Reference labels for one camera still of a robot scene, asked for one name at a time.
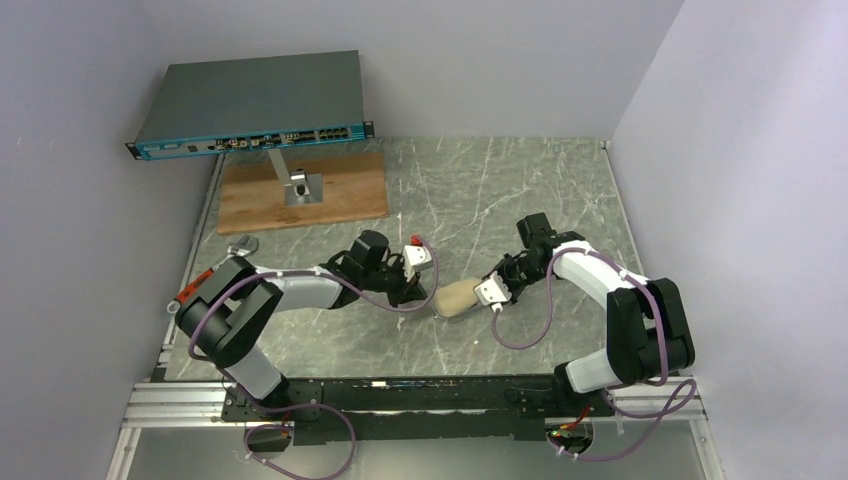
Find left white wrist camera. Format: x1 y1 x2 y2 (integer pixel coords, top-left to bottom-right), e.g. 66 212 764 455
401 235 434 280

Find red handled adjustable wrench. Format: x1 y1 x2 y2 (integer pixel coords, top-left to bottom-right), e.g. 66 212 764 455
166 235 259 315

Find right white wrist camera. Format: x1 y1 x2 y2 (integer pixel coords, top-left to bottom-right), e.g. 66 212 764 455
474 273 512 312

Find metal stand bracket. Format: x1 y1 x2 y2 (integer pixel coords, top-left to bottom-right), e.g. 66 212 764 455
268 149 324 206

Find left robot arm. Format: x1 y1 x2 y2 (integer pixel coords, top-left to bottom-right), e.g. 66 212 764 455
168 230 439 410

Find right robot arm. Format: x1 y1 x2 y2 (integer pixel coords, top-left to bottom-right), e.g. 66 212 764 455
474 213 696 396

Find purple cable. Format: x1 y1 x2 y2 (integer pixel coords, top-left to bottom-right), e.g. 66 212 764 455
187 238 441 480
490 246 698 464

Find beige umbrella pouch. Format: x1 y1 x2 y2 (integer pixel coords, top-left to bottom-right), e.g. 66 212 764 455
430 279 482 319

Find grey network switch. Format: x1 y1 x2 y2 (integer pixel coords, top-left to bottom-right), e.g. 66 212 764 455
126 50 375 161

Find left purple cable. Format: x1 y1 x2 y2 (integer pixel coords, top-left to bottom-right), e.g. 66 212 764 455
187 238 441 480

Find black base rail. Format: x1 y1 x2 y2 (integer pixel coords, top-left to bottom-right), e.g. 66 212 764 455
221 374 613 446

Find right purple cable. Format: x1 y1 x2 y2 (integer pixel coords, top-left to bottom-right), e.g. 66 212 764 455
490 246 698 464

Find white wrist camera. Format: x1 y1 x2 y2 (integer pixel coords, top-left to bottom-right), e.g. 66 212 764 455
474 273 512 312
401 235 434 280

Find wooden board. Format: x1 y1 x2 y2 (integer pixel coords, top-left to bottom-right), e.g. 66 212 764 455
217 153 389 235

